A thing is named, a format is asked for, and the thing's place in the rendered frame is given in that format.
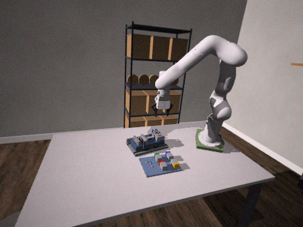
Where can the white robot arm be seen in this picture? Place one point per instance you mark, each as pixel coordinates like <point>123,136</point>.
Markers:
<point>231,56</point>

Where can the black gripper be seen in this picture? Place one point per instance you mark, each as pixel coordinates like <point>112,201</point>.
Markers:
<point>162,103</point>

